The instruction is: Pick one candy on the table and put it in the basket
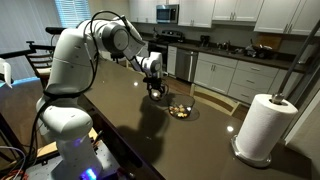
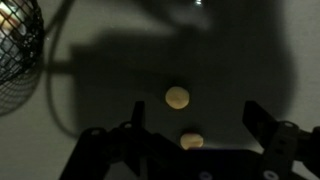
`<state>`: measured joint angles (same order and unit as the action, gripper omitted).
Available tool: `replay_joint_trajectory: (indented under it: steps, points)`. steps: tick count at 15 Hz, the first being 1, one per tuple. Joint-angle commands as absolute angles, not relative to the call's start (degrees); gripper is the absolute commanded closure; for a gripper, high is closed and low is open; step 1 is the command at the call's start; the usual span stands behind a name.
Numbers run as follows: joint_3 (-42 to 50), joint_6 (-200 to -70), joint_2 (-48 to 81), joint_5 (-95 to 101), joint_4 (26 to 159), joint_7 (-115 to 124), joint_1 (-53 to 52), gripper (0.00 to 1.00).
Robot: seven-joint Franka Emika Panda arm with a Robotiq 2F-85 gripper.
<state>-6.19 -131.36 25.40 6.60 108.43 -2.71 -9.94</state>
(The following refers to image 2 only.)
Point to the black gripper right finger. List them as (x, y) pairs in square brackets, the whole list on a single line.
[(278, 143)]

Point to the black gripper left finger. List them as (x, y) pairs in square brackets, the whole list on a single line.
[(137, 133)]

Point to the pile of wrapped candies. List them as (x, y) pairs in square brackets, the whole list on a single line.
[(9, 20)]

